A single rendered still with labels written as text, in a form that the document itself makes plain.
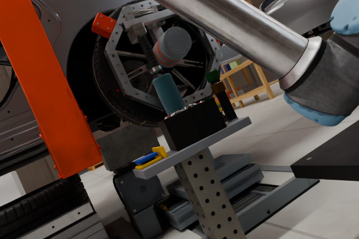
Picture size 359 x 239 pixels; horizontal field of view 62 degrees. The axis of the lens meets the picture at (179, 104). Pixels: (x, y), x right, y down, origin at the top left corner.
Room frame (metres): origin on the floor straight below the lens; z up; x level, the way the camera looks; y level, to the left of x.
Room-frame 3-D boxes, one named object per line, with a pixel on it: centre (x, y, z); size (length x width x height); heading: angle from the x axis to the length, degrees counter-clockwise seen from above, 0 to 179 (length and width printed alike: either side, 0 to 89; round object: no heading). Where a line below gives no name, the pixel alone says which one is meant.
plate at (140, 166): (1.02, 0.18, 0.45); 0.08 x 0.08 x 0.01; 22
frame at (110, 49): (1.45, -0.04, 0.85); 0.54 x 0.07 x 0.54; 112
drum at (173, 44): (1.38, -0.07, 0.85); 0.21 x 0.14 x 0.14; 22
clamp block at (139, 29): (1.19, 0.04, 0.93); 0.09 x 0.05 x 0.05; 22
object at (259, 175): (1.59, 0.07, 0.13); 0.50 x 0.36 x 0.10; 112
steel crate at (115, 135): (5.83, 1.26, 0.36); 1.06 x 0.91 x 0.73; 114
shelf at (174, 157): (1.08, 0.02, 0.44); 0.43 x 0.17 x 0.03; 112
